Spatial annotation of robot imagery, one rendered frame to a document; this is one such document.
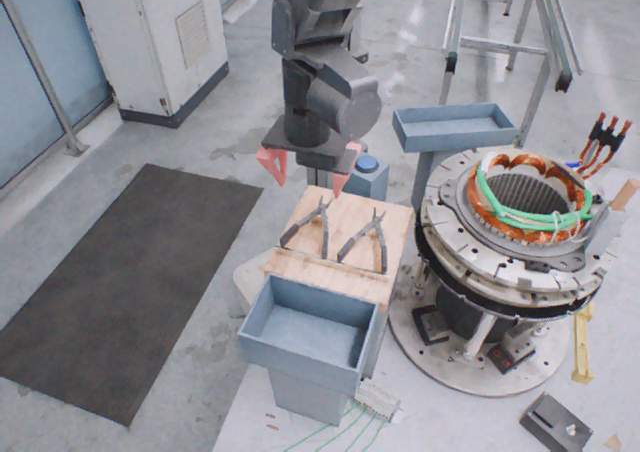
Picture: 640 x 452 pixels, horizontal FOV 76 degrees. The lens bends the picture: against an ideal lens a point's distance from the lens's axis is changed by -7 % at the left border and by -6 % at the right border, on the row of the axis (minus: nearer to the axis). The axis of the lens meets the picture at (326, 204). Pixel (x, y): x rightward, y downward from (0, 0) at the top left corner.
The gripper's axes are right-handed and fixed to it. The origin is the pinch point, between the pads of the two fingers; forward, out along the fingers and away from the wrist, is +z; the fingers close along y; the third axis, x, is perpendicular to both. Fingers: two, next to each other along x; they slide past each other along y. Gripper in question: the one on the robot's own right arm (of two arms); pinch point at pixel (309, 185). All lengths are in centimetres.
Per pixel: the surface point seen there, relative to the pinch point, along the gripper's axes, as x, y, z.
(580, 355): 8, 54, 38
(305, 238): -1.3, -0.5, 10.4
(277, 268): -8.1, -2.5, 10.3
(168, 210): 77, -107, 118
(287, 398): -18.9, 1.8, 32.3
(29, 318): 2, -131, 117
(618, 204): 7.0, 41.8, -2.8
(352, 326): -9.8, 9.9, 18.1
